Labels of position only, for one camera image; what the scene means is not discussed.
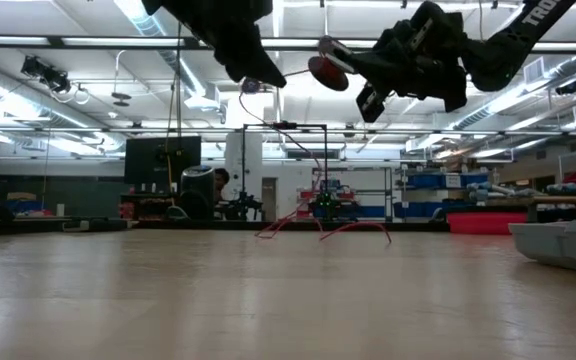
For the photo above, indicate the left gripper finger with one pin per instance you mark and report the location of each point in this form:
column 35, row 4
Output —
column 260, row 70

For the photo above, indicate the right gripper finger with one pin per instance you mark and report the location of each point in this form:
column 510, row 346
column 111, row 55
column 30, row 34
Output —
column 365, row 62
column 387, row 39

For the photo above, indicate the white pillar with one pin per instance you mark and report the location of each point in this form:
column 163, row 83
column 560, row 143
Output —
column 233, row 175

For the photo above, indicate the black ceiling fixture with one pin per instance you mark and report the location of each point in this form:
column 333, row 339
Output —
column 566, row 88

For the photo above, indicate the black monitor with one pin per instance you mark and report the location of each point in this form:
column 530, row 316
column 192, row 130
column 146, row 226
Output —
column 143, row 160

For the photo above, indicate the red plastic bin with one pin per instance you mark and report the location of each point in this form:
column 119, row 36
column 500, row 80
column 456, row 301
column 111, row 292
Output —
column 483, row 223

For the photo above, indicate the wooden room table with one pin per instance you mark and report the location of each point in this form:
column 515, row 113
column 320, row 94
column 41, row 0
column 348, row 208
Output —
column 543, row 200

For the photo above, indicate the grey tool kit case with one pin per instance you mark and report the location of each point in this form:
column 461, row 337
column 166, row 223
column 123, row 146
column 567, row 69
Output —
column 568, row 245

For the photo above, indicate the black rig camera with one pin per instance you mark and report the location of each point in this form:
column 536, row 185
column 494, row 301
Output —
column 43, row 72
column 250, row 87

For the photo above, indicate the black room station frame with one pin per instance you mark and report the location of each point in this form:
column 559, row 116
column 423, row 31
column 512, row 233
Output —
column 284, row 125

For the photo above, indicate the silver ceiling duct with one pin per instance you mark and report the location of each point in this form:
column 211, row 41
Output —
column 138, row 20
column 568, row 67

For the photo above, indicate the black overhead frame bar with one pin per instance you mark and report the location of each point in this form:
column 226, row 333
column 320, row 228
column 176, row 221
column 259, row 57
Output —
column 55, row 42

